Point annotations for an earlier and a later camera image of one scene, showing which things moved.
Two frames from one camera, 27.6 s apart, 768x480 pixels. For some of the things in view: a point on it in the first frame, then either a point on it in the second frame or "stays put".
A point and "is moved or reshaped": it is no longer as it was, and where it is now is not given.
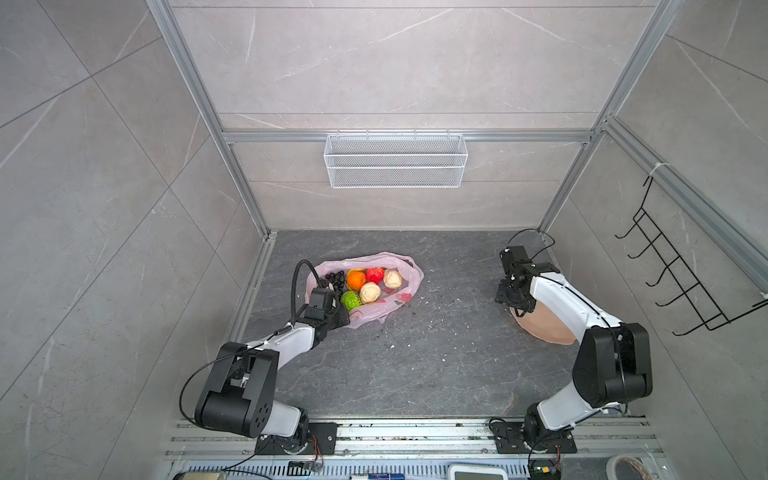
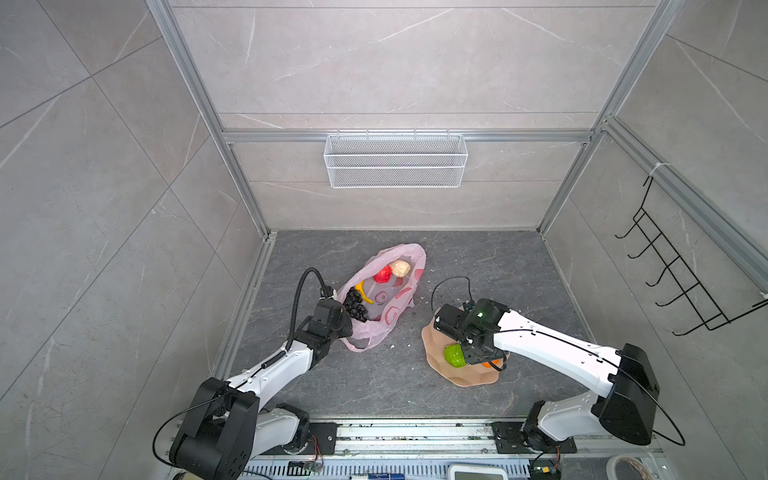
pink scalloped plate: x=541 y=324 is moved or reshaped
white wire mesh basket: x=396 y=161 stays put
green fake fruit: x=350 y=299 -> x=454 y=355
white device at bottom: x=477 y=472 stays put
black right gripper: x=501 y=296 -> x=471 y=359
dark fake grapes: x=337 y=279 -> x=353 y=303
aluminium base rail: x=237 y=440 stays put
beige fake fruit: x=392 y=279 -> x=400 y=268
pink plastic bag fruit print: x=371 y=312 is moved or reshaped
